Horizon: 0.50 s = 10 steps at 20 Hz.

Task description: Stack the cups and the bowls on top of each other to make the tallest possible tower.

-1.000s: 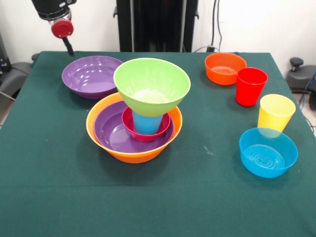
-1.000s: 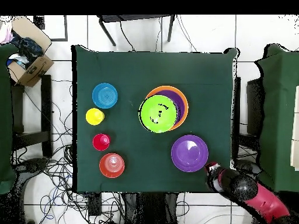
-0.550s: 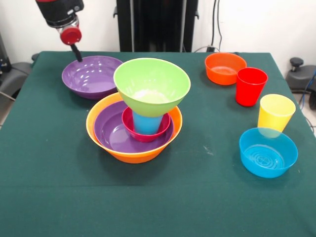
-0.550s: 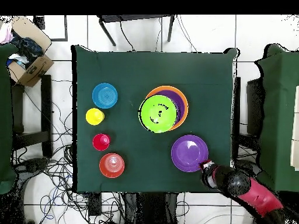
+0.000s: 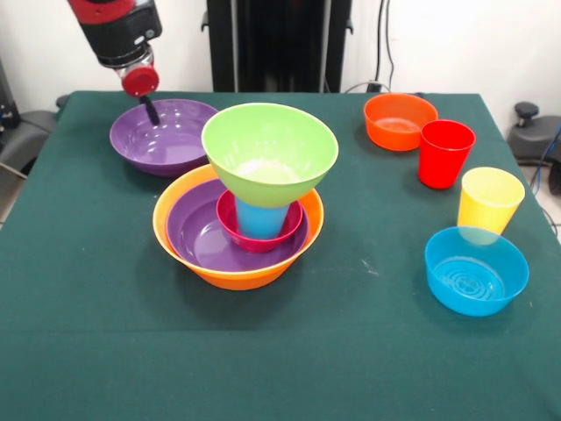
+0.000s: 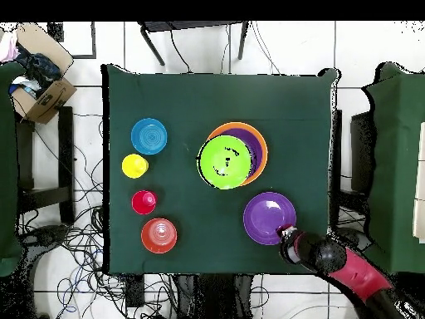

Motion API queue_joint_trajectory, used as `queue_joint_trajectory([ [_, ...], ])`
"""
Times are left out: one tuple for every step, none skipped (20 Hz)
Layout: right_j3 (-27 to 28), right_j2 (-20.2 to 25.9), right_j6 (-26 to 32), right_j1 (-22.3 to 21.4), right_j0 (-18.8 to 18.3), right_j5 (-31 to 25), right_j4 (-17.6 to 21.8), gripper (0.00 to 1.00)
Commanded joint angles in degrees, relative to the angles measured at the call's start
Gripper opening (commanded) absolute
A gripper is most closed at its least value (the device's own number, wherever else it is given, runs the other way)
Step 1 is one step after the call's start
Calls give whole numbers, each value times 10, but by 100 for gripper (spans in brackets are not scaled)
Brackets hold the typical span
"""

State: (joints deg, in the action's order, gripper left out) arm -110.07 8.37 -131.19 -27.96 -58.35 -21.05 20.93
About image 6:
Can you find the purple plastic bowl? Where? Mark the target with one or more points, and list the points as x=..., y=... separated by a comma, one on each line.
x=265, y=216
x=254, y=146

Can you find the green plastic bowl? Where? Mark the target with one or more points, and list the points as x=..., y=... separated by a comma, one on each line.
x=225, y=162

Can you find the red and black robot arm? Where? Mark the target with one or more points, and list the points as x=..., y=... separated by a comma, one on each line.
x=332, y=256

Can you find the large orange plastic bowl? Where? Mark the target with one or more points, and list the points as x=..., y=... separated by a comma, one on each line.
x=264, y=149

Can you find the black stand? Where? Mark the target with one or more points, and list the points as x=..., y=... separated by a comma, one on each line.
x=362, y=149

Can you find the small red-orange plastic bowl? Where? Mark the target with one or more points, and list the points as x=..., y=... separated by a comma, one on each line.
x=159, y=236

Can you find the green cloth covered table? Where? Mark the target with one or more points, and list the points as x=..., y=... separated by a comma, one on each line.
x=8, y=166
x=398, y=166

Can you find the white panel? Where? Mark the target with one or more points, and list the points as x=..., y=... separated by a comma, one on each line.
x=421, y=216

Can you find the red plastic cup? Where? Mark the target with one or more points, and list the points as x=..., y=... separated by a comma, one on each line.
x=143, y=202

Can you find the dark green tablecloth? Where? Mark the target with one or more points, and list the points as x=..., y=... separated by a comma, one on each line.
x=215, y=96

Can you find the black power brick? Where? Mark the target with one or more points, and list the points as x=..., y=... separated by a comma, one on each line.
x=135, y=292

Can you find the yellow plastic cup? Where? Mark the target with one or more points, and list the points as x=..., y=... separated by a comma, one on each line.
x=134, y=166

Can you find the blue plastic bowl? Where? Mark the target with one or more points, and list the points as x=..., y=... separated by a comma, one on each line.
x=149, y=136

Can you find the black floor device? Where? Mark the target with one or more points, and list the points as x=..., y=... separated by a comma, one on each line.
x=49, y=234

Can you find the cardboard box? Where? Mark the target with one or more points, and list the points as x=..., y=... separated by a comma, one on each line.
x=49, y=99

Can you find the pile of clothes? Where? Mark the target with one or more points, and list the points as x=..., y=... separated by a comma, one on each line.
x=40, y=69

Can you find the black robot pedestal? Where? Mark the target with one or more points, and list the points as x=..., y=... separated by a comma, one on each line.
x=215, y=299

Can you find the black metal frame table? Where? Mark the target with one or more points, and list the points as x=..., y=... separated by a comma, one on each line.
x=192, y=26

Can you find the black floor frame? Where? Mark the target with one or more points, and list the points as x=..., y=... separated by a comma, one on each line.
x=54, y=31

